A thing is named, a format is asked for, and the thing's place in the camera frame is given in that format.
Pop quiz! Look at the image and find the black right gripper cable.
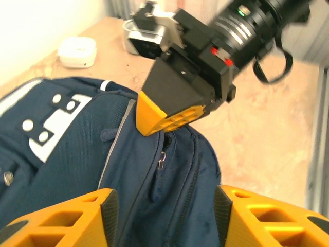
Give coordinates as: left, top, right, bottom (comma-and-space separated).
253, 38, 294, 84

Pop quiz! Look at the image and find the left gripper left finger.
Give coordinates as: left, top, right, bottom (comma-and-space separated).
0, 188, 119, 247

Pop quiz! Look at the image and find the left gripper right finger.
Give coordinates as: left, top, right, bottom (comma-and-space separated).
214, 185, 329, 247

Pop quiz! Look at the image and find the aluminium enclosure post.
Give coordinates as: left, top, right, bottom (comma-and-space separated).
305, 66, 329, 214

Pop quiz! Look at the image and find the grey cup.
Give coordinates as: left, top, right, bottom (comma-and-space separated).
122, 18, 144, 55

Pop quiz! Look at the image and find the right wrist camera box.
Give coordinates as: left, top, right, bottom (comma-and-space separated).
128, 0, 180, 60

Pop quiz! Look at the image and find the navy blue backpack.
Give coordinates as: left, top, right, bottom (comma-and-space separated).
0, 76, 222, 247

